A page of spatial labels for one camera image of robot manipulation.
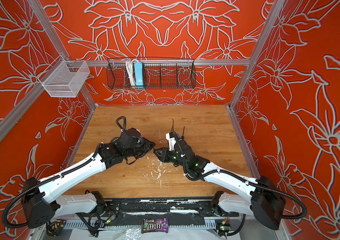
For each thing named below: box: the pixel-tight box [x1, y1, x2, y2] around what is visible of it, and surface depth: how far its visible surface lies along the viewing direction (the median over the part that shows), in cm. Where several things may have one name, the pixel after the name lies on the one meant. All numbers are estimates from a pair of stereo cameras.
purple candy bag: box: [141, 217, 169, 234], surface depth 69 cm
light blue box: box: [134, 62, 144, 86], surface depth 92 cm
